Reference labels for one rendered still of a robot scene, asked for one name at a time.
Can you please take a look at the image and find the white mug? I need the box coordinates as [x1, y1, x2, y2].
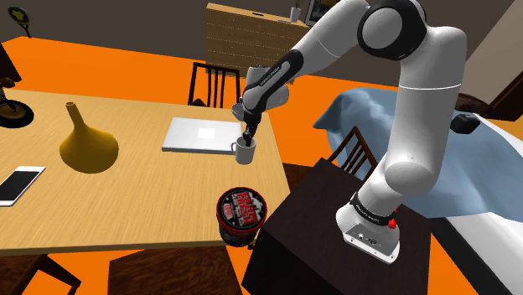
[230, 136, 257, 166]

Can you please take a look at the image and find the dark wooden chair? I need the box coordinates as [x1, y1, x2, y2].
[326, 125, 380, 184]
[107, 244, 244, 295]
[187, 61, 242, 110]
[0, 253, 83, 295]

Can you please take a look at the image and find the silver closed laptop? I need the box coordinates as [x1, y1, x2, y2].
[161, 116, 245, 156]

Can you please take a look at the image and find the light wooden dresser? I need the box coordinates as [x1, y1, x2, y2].
[205, 2, 317, 80]

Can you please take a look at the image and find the black tub with red label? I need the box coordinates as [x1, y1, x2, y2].
[215, 186, 269, 249]

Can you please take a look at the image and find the dark robot stand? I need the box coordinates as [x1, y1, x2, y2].
[241, 157, 433, 295]

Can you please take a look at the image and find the light wooden table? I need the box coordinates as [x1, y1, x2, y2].
[0, 88, 293, 257]

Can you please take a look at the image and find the yellow funnel-shaped vase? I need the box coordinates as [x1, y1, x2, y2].
[59, 101, 121, 174]

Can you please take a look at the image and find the small black box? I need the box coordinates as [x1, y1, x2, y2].
[450, 113, 482, 136]

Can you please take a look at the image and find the black desk lamp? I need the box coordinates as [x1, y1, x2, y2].
[0, 42, 35, 129]

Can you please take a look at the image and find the white phone with black screen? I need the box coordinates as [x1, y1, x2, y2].
[0, 165, 47, 208]

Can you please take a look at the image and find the black and yellow racket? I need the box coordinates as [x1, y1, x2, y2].
[7, 5, 34, 39]

